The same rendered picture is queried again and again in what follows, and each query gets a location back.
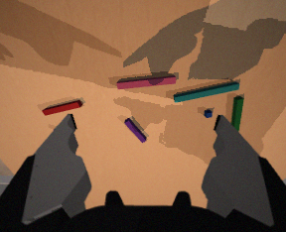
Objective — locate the pink rod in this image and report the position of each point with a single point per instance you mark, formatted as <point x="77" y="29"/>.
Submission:
<point x="146" y="82"/>

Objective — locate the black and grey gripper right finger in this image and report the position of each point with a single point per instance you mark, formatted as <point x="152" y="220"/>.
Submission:
<point x="241" y="186"/>

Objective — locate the green rod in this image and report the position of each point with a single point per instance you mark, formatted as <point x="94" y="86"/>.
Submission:
<point x="236" y="112"/>

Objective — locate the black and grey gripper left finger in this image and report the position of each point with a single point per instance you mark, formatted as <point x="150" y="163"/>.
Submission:
<point x="49" y="188"/>

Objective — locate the turquoise rod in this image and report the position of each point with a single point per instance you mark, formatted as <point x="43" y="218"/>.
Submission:
<point x="206" y="92"/>

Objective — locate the purple rod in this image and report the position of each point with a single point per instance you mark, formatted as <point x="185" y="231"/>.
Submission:
<point x="135" y="130"/>

